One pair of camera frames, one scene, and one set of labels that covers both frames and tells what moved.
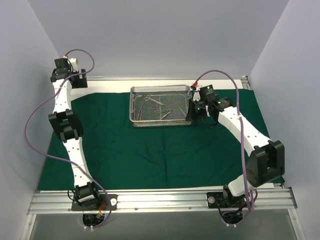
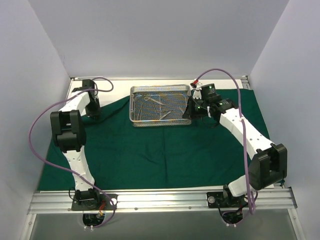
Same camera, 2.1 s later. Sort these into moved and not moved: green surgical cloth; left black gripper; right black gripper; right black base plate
Moved: left black gripper
Not moved: right black gripper; right black base plate; green surgical cloth
